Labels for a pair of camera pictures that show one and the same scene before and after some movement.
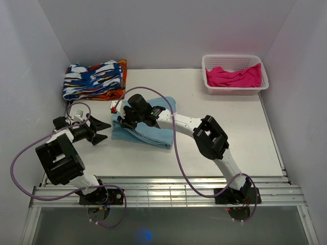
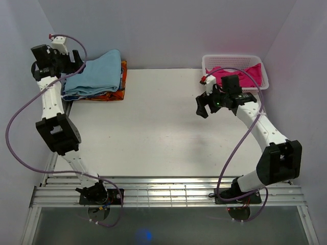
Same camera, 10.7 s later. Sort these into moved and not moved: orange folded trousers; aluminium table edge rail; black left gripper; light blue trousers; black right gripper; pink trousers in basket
Moved: black right gripper; black left gripper; light blue trousers
Not moved: aluminium table edge rail; pink trousers in basket; orange folded trousers
